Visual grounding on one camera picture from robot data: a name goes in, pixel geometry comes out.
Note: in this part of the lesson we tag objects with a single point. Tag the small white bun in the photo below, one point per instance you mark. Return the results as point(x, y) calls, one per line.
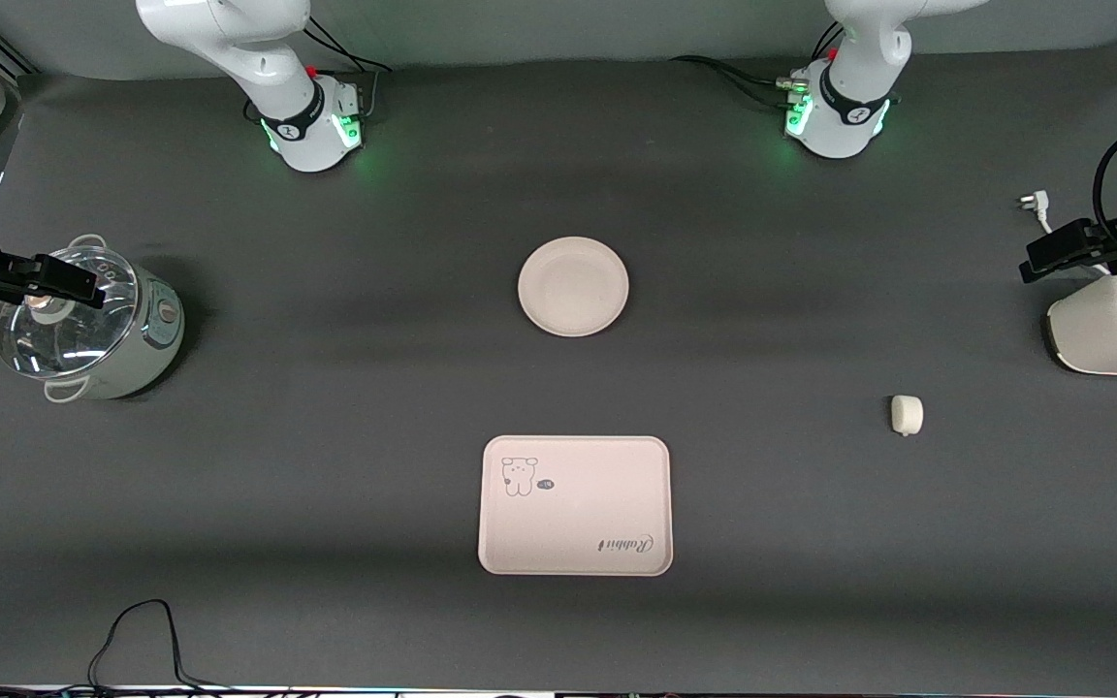
point(907, 415)

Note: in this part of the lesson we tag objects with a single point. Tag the round beige plate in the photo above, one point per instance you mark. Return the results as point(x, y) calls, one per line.
point(573, 287)

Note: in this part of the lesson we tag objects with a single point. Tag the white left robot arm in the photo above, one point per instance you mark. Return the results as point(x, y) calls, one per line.
point(849, 107)

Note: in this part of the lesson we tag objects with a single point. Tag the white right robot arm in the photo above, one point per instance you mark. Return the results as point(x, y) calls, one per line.
point(258, 58)

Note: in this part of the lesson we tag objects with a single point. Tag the beige tray with rabbit print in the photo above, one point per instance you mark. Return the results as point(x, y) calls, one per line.
point(578, 514)

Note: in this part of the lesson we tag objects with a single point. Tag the glass pot lid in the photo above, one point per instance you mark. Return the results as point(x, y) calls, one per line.
point(74, 334)

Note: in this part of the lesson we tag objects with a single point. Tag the white toaster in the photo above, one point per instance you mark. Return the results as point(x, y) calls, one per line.
point(1101, 334)

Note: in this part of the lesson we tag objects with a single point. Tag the pale green electric pot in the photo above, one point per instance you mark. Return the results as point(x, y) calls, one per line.
point(146, 339)

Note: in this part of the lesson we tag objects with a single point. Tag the aluminium frame rail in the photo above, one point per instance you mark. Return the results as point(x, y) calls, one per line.
point(11, 56)

